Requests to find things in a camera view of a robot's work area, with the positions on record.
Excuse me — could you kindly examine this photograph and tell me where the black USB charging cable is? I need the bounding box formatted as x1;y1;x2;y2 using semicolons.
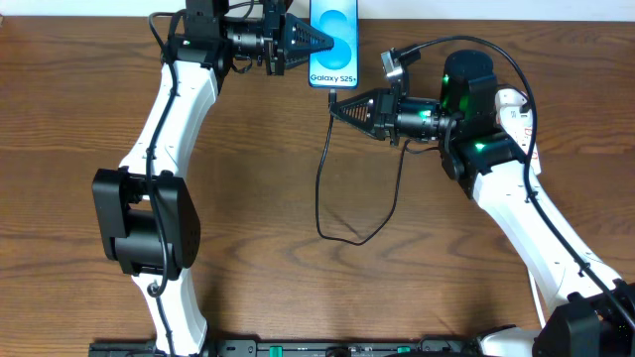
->
315;87;441;247

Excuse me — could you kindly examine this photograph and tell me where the blue Galaxy smartphone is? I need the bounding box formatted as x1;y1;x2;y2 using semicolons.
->
309;0;359;89

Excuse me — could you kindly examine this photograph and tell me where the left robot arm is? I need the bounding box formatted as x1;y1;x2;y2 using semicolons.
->
91;1;334;356

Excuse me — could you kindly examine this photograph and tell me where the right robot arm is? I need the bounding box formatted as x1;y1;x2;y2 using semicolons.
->
329;49;634;356

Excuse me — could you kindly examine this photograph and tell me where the white USB charger plug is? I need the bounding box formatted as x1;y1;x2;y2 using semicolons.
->
495;87;532;119

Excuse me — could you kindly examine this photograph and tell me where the white power strip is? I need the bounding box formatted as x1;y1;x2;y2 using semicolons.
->
497;106;533;154

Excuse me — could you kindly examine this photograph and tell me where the white power strip cord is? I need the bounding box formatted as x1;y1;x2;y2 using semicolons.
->
528;270;548;328

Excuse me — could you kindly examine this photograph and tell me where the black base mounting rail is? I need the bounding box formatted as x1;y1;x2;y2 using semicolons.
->
87;337;517;357

